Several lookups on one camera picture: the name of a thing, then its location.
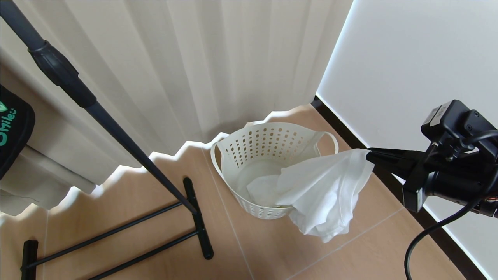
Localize white garment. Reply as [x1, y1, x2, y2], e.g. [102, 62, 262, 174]
[247, 149, 375, 243]

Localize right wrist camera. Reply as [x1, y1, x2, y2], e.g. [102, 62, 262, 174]
[421, 100, 498, 162]

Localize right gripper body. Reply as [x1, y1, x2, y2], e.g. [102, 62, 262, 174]
[403, 154, 498, 217]

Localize black shorts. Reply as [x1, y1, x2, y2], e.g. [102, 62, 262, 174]
[0, 84, 36, 180]

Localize black clothes rack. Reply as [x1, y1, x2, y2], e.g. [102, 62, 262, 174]
[0, 0, 214, 280]

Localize white laundry basket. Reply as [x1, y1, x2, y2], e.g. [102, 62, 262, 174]
[210, 122, 339, 220]

